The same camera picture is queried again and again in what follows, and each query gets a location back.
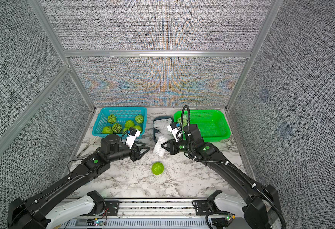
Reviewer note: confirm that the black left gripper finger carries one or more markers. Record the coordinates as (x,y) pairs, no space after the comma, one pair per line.
(141,151)
(139,144)

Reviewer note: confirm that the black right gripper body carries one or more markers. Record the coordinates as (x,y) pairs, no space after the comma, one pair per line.
(182,147)

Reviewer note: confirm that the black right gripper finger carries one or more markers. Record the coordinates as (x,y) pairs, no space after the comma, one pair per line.
(169,142)
(166,147)

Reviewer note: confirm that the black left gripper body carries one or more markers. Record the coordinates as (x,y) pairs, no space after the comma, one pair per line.
(132,151)

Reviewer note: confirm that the white foam net sleeve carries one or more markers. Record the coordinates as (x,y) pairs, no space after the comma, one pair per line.
(158,149)
(185,120)

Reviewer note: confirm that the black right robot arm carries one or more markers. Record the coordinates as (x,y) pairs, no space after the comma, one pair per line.
(254,196)

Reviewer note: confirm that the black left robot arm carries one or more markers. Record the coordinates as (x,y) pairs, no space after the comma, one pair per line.
(43,210)

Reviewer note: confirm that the white foam net pile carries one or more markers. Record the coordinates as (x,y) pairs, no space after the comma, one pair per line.
(161,126)

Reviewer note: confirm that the custard apple in teal basket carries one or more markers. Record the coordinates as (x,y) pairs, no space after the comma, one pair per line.
(112,119)

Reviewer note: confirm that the grey-blue plastic tub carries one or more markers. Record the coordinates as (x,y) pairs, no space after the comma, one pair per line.
(159,128)

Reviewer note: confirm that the teal plastic basket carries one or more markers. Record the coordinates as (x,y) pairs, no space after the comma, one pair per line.
(123,114)

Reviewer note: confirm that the bright green plastic basket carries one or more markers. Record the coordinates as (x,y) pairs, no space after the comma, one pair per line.
(211,123)

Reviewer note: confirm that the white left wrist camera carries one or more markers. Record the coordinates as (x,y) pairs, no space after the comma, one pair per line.
(132,134)

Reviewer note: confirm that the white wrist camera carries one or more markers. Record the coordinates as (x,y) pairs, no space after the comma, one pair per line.
(132,134)
(175,129)

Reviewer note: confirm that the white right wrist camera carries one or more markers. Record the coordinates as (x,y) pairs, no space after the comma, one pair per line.
(175,129)

